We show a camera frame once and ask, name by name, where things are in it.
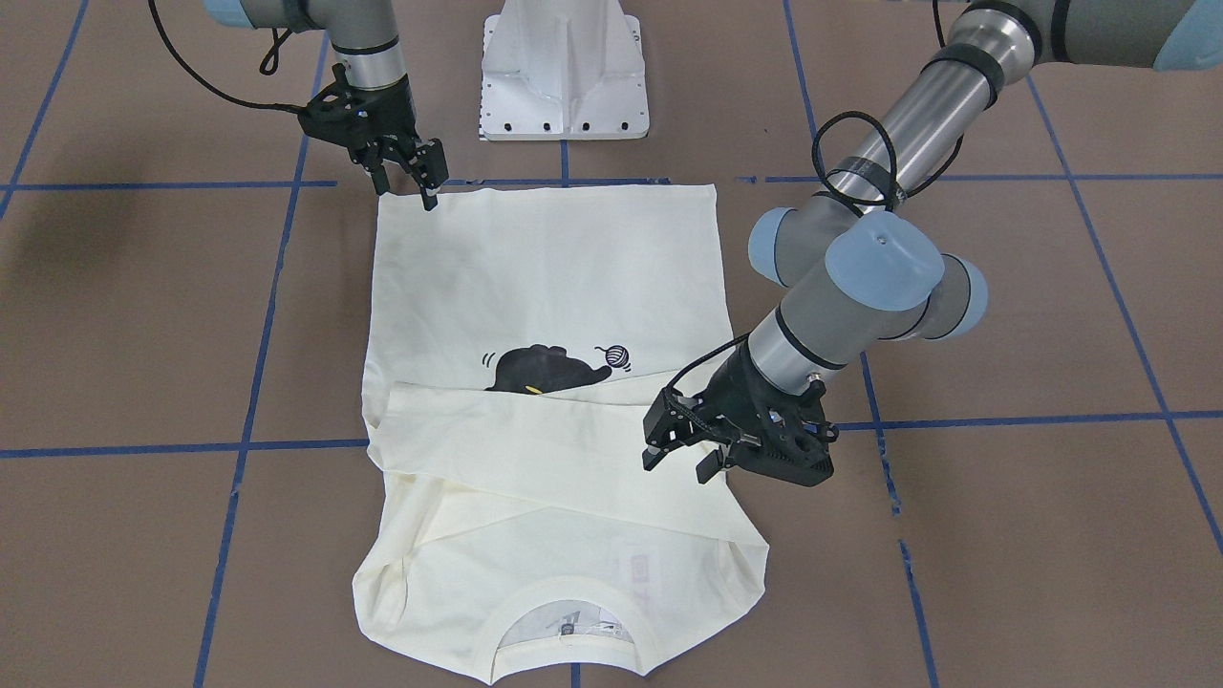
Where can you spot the cream long-sleeve cat shirt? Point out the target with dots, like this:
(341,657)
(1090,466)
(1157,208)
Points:
(517,340)

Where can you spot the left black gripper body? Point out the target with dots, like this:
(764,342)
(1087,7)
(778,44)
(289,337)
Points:
(735,397)

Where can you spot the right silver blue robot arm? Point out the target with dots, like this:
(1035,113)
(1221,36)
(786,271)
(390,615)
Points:
(364,34)

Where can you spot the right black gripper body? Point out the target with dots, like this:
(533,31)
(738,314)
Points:
(386,121)

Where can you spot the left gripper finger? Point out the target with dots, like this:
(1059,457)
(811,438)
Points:
(656,450)
(716,463)

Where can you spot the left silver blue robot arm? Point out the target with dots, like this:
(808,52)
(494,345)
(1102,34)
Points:
(854,271)

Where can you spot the white central pedestal column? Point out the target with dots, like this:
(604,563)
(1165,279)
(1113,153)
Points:
(563,70)

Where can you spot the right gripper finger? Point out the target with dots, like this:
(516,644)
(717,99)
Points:
(428,177)
(377,171)

